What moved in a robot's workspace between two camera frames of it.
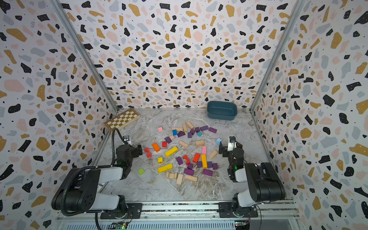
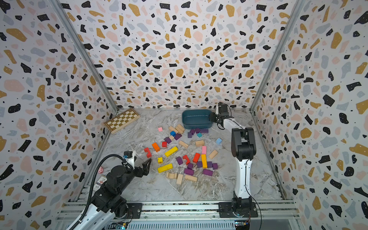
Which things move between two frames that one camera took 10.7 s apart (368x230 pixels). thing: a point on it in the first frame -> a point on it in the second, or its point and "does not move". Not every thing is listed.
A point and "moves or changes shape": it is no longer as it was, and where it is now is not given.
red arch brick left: (148, 154) does not move
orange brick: (156, 147) does not move
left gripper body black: (134, 153) -> (130, 174)
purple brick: (212, 130) -> (204, 131)
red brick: (196, 157) does not move
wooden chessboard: (121, 120) does not move
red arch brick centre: (185, 157) does not move
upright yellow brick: (204, 161) does not move
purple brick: (179, 160) does not move
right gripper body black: (226, 154) -> (214, 117)
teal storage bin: (222, 110) moves or changes shape
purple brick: (207, 172) does not move
